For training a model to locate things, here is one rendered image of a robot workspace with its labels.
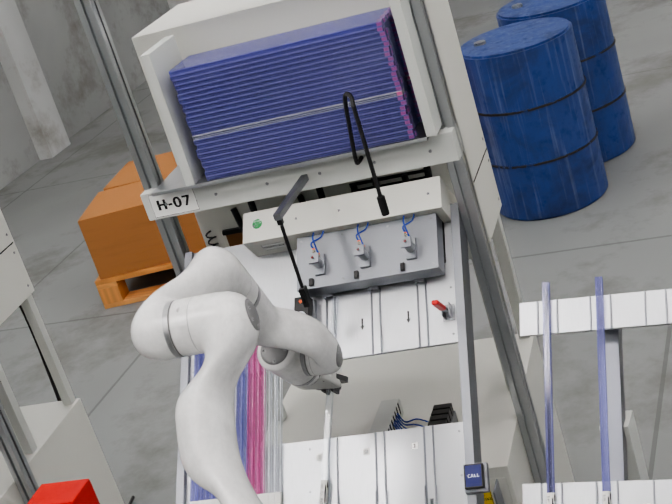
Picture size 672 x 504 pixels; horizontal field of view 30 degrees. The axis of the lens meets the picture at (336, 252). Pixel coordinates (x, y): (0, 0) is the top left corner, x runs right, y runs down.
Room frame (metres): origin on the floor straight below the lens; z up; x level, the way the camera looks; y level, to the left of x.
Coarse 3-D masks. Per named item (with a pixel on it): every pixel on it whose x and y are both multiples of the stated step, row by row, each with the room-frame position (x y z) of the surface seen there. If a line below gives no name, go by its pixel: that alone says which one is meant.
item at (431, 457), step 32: (288, 448) 2.47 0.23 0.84; (320, 448) 2.44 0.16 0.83; (352, 448) 2.41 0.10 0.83; (384, 448) 2.37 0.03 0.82; (416, 448) 2.34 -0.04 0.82; (448, 448) 2.31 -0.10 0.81; (288, 480) 2.42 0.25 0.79; (320, 480) 2.39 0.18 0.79; (352, 480) 2.36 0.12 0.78; (384, 480) 2.33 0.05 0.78; (416, 480) 2.30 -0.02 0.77; (448, 480) 2.27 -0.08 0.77
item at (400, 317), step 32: (448, 224) 2.66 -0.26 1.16; (256, 256) 2.84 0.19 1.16; (288, 256) 2.80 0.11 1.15; (448, 256) 2.61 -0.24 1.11; (288, 288) 2.74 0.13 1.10; (384, 288) 2.63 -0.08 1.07; (416, 288) 2.59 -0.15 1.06; (448, 288) 2.56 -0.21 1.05; (320, 320) 2.65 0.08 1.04; (352, 320) 2.61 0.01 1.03; (384, 320) 2.58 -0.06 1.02; (416, 320) 2.54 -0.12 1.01; (352, 352) 2.56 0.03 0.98; (384, 352) 2.52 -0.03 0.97
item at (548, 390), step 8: (544, 288) 2.33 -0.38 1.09; (544, 296) 2.32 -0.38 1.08; (544, 304) 2.31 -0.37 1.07; (544, 312) 2.30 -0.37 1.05; (544, 320) 2.29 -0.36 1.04; (544, 328) 2.28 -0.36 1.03; (544, 336) 2.27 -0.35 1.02; (544, 344) 2.26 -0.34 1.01; (544, 352) 2.25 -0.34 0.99; (544, 360) 2.24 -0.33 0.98; (544, 368) 2.23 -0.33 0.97; (544, 376) 2.22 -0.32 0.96; (544, 384) 2.21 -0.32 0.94; (544, 392) 2.20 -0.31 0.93; (552, 392) 2.20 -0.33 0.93; (552, 400) 2.19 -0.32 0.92; (552, 408) 2.18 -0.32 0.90; (552, 416) 2.17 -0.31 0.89; (552, 424) 2.16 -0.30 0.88; (552, 432) 2.15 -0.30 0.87; (552, 440) 2.14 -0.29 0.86; (552, 448) 2.13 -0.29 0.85; (552, 456) 2.12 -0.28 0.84; (552, 464) 2.11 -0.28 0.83; (552, 472) 2.10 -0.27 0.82; (552, 480) 2.09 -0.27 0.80; (552, 488) 2.08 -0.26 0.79
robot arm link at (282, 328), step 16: (256, 304) 2.19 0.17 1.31; (272, 304) 2.25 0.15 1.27; (272, 320) 2.23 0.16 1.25; (288, 320) 2.26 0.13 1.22; (304, 320) 2.27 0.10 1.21; (272, 336) 2.23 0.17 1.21; (288, 336) 2.24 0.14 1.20; (304, 336) 2.25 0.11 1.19; (320, 336) 2.27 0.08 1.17; (304, 352) 2.24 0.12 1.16; (320, 352) 2.25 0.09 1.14; (336, 352) 2.29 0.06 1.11; (320, 368) 2.28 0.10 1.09; (336, 368) 2.29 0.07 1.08
